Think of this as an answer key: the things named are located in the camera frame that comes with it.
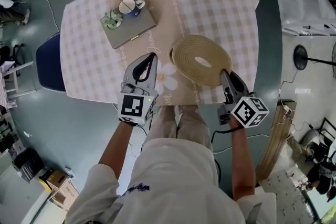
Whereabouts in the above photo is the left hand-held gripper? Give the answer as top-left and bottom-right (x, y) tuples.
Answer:
(118, 52), (160, 125)

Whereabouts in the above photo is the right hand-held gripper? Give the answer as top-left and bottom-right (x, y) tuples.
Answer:
(217, 71), (270, 129)

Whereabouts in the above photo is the round woven beige placemat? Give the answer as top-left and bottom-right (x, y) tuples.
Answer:
(172, 35), (233, 87)

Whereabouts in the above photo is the person's right forearm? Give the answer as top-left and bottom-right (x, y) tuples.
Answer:
(228, 119), (257, 202)

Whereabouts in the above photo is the person's left forearm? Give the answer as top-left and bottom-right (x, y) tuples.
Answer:
(98, 120), (137, 196)

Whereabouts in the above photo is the grey rectangular tray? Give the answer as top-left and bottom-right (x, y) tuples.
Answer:
(99, 0), (159, 50)

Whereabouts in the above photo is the cardboard box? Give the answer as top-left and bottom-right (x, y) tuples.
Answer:
(38, 169), (79, 212)

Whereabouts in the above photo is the small potted plant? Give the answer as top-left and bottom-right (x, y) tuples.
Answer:
(103, 9), (123, 30)

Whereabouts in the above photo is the blue mug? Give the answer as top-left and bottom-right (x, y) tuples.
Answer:
(118, 0), (146, 19)

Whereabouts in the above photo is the wooden floor plank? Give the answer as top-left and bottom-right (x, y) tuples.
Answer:
(255, 99), (297, 182)

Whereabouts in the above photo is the checked tablecloth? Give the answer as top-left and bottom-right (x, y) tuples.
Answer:
(59, 0), (260, 106)

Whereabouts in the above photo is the black standing fan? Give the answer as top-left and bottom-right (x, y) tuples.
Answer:
(293, 41), (336, 71)

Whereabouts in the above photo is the blue chair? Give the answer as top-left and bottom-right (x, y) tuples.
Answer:
(36, 31), (66, 93)

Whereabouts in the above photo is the person's white shirt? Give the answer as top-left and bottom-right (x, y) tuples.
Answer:
(62, 137), (278, 224)

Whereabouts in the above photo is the small checked-cloth table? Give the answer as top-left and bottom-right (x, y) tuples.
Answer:
(0, 64), (19, 110)

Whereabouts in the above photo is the black storage crate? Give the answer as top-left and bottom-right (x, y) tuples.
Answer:
(14, 148), (45, 183)

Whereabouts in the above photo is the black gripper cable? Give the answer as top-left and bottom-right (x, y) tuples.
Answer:
(128, 112), (158, 158)
(211, 128), (237, 179)

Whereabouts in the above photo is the white stool frame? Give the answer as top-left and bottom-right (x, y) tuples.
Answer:
(1, 60), (37, 99)

